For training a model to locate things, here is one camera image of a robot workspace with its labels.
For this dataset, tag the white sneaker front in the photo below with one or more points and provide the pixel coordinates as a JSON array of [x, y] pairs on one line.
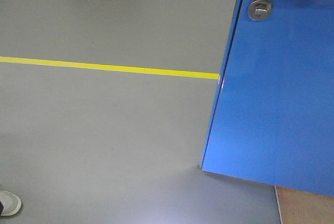
[[10, 204]]

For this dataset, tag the wooden base platform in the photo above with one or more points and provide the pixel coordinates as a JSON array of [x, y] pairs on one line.
[[303, 207]]

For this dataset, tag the silver door lock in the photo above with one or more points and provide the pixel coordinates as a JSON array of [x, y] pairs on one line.
[[259, 10]]

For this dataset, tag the blue door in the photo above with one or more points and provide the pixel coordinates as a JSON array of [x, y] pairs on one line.
[[272, 119]]

